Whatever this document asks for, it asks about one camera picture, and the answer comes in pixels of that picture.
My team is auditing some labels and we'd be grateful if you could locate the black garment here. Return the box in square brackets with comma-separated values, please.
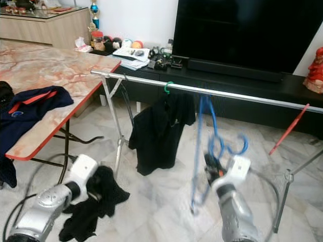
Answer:
[58, 165, 131, 242]

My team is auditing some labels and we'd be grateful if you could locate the blue plastic clothes hanger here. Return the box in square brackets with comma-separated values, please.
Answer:
[190, 95, 249, 215]

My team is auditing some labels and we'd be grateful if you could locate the red plastic clothes hanger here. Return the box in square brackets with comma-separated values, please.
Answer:
[268, 103, 310, 156]

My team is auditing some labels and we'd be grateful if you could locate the green clothes hanger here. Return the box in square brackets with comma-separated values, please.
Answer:
[163, 81, 175, 95]

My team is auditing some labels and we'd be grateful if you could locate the black TV console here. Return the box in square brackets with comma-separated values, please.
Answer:
[101, 49, 323, 139]

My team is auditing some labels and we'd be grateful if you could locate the black t-shirt green logo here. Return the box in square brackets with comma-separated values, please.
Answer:
[128, 92, 197, 176]

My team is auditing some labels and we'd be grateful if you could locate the silver clothes rack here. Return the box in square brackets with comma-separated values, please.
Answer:
[91, 70, 323, 234]

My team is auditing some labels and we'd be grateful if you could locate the navy polo shirt red collar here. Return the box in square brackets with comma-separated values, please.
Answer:
[0, 86, 74, 188]

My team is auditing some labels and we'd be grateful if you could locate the black soundbar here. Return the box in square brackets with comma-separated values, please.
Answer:
[187, 58, 284, 83]

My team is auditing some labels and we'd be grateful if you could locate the small black tray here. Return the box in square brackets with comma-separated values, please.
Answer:
[171, 56, 185, 69]

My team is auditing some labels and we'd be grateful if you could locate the black folded cloth item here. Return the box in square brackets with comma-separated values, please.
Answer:
[0, 81, 15, 109]

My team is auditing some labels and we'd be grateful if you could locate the marble-pattern folding table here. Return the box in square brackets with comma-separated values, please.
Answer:
[0, 39, 122, 186]

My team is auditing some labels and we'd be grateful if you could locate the white paper stack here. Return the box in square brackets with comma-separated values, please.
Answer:
[112, 46, 151, 71]

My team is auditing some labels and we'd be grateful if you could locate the red laughing Buddha statue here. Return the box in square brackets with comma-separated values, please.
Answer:
[303, 46, 323, 94]

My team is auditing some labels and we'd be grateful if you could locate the white plastic packet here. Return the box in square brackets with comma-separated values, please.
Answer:
[74, 37, 92, 53]

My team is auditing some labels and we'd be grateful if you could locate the large black television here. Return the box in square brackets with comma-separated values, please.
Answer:
[173, 0, 323, 75]

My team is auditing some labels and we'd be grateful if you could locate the clear jar red lid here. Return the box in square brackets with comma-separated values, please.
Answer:
[91, 31, 105, 51]

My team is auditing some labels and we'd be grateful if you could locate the light wood sideboard cabinet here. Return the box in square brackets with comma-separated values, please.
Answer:
[0, 7, 92, 49]

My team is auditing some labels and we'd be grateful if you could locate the blue trophy ornament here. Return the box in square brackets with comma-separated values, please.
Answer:
[90, 0, 100, 30]

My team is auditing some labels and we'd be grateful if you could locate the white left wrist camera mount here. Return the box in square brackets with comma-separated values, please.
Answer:
[66, 153, 98, 203]

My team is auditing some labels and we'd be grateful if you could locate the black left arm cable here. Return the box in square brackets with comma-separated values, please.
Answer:
[3, 154, 76, 242]

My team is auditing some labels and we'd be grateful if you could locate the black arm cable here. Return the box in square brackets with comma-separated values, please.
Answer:
[250, 169, 281, 232]
[3, 154, 76, 242]

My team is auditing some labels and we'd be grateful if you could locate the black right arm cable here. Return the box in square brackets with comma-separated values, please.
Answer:
[250, 169, 281, 232]

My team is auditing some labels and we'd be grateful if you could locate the black wire clothes hanger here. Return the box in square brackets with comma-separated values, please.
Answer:
[120, 83, 134, 127]

